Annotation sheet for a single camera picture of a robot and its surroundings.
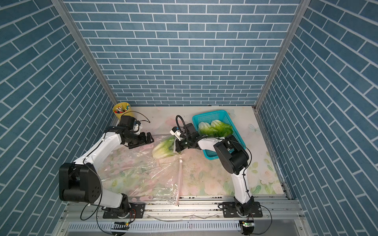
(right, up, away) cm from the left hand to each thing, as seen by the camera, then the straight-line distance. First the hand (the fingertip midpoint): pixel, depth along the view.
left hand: (150, 141), depth 87 cm
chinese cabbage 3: (+8, -5, +2) cm, 10 cm away
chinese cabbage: (+33, +7, +10) cm, 35 cm away
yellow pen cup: (-27, +21, +18) cm, 39 cm away
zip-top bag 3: (-19, -11, +6) cm, 22 cm away
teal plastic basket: (+36, -8, 0) cm, 37 cm away
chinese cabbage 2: (+45, +6, +9) cm, 46 cm away
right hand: (+12, -5, +3) cm, 13 cm away
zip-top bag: (-4, -6, +2) cm, 7 cm away
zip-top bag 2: (+8, -24, -4) cm, 25 cm away
